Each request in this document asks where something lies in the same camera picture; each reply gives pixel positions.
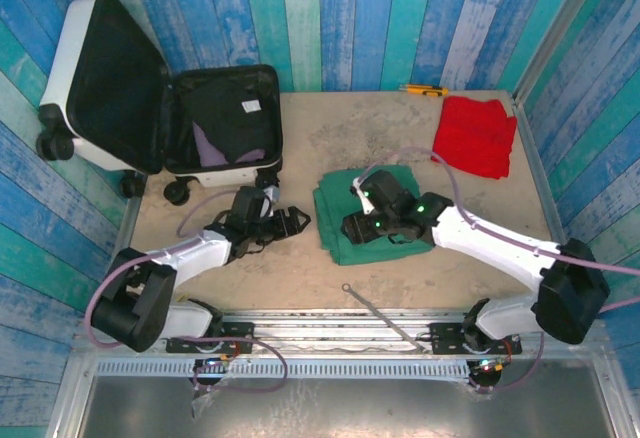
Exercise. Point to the grey metal sheet panel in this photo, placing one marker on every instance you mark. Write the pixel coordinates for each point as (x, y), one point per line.
(400, 408)

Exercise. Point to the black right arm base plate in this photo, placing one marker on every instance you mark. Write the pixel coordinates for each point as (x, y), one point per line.
(445, 338)

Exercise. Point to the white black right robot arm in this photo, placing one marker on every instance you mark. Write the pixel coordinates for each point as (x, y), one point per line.
(490, 243)

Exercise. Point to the red cloth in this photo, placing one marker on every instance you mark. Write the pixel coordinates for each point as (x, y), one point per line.
(475, 133)

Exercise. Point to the white hard-shell suitcase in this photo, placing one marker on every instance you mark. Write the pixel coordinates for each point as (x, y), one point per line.
(60, 58)

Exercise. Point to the purple folded garment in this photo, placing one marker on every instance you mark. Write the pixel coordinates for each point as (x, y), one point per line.
(205, 148)

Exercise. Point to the small circuit board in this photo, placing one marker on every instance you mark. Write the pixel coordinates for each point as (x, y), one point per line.
(492, 365)
(215, 364)

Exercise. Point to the green cloth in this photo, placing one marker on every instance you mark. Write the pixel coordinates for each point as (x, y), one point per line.
(332, 218)

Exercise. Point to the clear plastic scrap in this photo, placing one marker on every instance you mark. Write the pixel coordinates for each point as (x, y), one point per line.
(200, 403)

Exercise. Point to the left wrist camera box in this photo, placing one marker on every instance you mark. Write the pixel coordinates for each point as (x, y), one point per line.
(270, 194)

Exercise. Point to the yellow black utility knife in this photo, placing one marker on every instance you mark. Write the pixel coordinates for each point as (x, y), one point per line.
(425, 90)

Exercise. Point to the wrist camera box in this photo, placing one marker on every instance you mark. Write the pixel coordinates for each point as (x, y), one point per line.
(362, 195)
(270, 194)

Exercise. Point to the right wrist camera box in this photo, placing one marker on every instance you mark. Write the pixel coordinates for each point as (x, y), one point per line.
(362, 195)

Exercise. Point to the aluminium table side rail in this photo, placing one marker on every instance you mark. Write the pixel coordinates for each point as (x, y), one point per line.
(545, 183)
(129, 223)

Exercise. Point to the black folded garment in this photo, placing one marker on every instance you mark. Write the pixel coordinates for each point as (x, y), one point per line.
(225, 128)

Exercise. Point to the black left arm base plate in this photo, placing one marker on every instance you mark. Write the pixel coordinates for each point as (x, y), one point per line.
(240, 333)

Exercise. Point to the aluminium mounting rail frame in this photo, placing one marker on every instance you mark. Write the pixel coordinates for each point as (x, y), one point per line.
(325, 328)

